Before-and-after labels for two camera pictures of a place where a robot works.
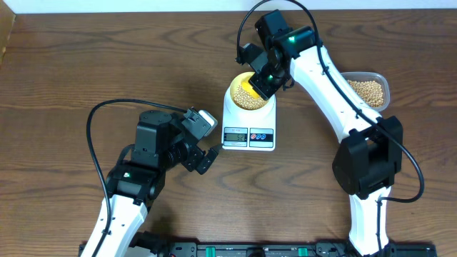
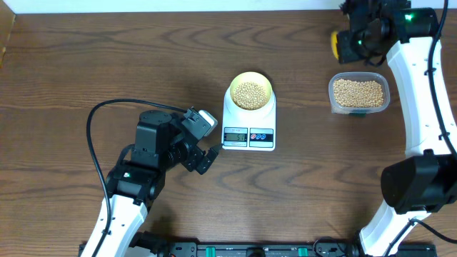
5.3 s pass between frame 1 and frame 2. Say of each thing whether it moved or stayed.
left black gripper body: stayed
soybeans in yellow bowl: stayed
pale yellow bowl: stayed
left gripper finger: stayed
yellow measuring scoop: moved
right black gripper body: moved
